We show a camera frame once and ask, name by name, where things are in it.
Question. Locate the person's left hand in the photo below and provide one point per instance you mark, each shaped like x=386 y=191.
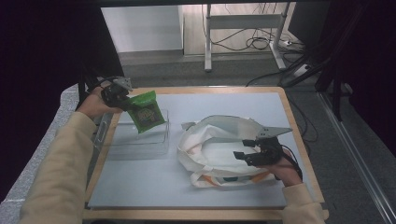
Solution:
x=95 y=105

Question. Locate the white tote bag green orange patches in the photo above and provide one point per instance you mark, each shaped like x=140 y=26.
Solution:
x=214 y=149

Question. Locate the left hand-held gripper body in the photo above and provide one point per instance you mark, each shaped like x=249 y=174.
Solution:
x=113 y=93

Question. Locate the light grey table mat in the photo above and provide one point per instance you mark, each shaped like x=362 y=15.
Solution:
x=140 y=186

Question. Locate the dark curtain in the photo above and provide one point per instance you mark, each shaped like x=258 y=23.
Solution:
x=373 y=62
x=37 y=62

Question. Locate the white power strip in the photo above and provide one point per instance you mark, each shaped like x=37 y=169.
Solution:
x=301 y=70

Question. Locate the person's right hand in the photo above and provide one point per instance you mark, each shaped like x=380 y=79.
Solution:
x=286 y=172

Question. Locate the green snack packet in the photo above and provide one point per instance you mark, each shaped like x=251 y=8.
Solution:
x=145 y=112

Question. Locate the white cabinet panel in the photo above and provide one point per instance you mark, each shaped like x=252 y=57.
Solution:
x=141 y=28

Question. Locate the clear plastic box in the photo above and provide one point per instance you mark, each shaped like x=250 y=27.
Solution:
x=149 y=143

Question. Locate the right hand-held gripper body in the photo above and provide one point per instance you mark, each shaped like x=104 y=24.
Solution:
x=267 y=151

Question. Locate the white metal desk frame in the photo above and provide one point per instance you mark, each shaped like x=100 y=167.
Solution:
x=243 y=21

